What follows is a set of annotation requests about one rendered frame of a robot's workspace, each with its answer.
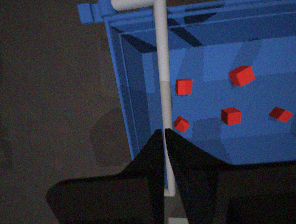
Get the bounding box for blue plastic tray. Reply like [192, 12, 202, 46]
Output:
[77, 0, 296, 165]

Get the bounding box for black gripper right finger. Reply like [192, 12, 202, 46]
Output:
[165, 128, 296, 224]

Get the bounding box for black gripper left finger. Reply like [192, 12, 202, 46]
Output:
[46, 129, 164, 224]

